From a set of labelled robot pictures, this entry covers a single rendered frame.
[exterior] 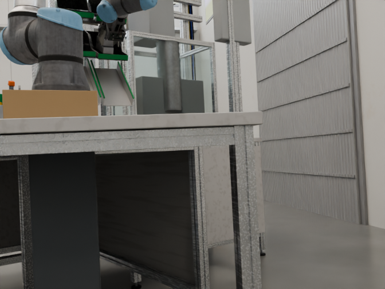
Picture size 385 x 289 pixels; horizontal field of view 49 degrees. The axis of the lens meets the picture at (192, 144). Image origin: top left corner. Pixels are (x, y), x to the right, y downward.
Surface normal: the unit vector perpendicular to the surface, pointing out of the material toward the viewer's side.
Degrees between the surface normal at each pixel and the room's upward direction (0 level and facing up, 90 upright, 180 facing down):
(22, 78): 90
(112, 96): 45
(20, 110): 90
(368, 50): 90
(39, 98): 90
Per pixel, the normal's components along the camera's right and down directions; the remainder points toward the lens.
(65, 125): 0.22, -0.03
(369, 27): -0.97, 0.04
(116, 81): 0.28, -0.74
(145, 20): -0.80, 0.03
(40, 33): -0.55, 0.01
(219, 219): 0.59, -0.04
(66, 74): 0.41, -0.31
